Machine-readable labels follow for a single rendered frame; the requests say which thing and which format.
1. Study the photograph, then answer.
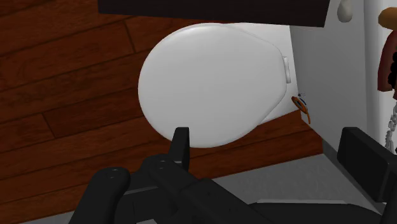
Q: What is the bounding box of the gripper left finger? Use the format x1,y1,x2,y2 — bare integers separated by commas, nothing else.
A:
68,127,207,224

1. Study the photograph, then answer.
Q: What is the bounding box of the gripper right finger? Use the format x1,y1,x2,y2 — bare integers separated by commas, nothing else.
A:
337,127,397,224

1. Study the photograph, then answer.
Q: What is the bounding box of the dark red and brown figure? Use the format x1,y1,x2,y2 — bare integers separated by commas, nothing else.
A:
377,7,397,101

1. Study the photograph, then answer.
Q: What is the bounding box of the white toilet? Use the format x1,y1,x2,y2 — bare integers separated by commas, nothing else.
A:
137,0,397,155

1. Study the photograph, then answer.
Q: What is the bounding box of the white beaded chain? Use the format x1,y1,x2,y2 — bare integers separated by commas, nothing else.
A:
384,99,397,155

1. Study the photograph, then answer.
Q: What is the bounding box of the orange ring-shaped tool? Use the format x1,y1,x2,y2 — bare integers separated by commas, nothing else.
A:
291,95,312,125

